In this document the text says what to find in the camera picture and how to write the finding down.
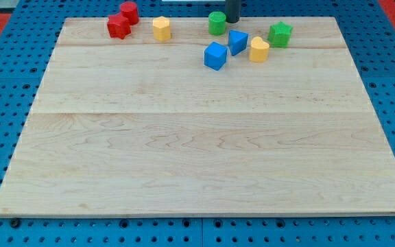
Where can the light wooden board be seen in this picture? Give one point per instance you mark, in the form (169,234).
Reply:
(141,128)

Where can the blue cube block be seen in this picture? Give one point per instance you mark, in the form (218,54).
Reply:
(215,56)

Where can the blue triangle block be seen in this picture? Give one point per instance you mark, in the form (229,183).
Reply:
(237,41)

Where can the yellow heart block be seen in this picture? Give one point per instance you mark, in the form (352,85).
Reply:
(259,50)

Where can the yellow hexagon block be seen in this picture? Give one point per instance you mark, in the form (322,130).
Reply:
(161,28)

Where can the green cylinder block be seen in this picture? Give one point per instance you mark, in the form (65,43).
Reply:
(217,23)

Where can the green star block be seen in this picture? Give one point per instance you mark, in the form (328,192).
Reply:
(280,34)

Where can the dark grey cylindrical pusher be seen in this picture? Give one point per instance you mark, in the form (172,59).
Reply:
(232,10)

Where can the red star block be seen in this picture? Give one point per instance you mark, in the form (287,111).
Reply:
(118,26)

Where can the red cylinder block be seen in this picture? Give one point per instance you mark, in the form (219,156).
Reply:
(129,9)

